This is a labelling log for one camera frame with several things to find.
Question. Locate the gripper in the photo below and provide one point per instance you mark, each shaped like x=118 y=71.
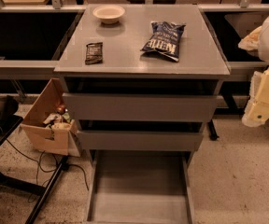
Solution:
x=257 y=109

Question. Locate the dark rxbar chocolate wrapper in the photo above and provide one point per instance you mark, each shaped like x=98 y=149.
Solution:
x=94 y=53

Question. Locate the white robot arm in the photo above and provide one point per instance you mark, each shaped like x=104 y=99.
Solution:
x=258 y=39

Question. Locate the grey drawer cabinet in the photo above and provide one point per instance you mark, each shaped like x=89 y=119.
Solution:
x=125 y=69

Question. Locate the grey open bottom drawer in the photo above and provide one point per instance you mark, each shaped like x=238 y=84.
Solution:
x=139 y=187

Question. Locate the grey middle drawer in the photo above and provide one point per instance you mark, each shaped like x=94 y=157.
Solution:
x=150 y=141

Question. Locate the grey top drawer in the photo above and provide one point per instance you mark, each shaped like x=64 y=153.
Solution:
x=127 y=107

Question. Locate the blue kettle chips bag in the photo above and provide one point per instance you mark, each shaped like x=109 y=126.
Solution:
x=165 y=39

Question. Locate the white bowl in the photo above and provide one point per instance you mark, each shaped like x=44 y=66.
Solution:
x=109 y=14

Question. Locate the cardboard box with items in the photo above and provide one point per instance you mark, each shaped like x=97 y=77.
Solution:
x=48 y=125

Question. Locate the black table leg frame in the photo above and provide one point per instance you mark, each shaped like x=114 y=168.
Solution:
x=42 y=192

